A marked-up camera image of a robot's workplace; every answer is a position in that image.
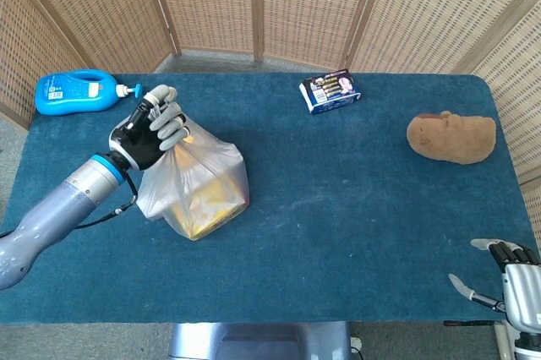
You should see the blue white tissue pack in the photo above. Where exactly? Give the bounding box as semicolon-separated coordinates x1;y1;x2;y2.
298;68;363;115

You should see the clear plastic shopping bag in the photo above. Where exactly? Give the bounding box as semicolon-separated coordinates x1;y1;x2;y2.
135;117;250;242

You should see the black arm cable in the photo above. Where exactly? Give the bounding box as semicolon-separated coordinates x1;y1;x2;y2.
0;170;139;239

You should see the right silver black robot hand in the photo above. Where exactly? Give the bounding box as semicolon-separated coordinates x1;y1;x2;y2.
448;237;541;332

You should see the teal blue table mat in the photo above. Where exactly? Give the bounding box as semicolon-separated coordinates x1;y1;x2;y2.
0;72;538;327

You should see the woven rattan folding screen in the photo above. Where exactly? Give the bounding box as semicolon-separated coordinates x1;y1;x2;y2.
0;0;541;243

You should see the blue pump detergent bottle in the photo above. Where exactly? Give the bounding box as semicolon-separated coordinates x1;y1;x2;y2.
34;68;145;117

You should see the brown plush toy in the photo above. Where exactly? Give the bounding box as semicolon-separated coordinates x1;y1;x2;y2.
406;110;497;166

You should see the left black grey robot hand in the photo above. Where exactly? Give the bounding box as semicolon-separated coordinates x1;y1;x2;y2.
108;84;190;171

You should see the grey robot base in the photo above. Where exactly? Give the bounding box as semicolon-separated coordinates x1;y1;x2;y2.
168;321;352;360

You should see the yellow cardboard snack box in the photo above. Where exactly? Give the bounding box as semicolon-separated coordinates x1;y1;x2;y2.
177;173;249;238

